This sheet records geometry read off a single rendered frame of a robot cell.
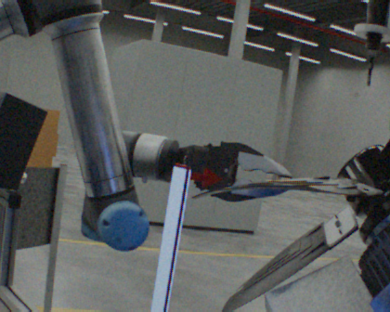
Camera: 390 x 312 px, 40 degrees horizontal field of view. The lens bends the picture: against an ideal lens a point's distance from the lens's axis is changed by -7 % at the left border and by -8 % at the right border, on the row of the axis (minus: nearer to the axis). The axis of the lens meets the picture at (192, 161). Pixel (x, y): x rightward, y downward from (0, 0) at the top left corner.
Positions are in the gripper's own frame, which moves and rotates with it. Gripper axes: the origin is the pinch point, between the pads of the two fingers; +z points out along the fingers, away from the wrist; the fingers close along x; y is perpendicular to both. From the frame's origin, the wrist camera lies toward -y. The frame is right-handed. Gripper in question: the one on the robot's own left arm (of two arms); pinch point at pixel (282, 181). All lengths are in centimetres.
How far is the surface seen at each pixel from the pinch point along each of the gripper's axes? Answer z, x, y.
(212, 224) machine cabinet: -141, 41, 635
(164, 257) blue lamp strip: -9.8, 12.6, -23.2
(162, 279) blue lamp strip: -9.7, 15.5, -23.0
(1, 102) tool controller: -59, -6, 6
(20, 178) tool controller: -54, 9, 13
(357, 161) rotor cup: 11.5, -6.0, 7.9
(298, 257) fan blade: 4.4, 12.4, 12.3
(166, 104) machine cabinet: -210, -93, 568
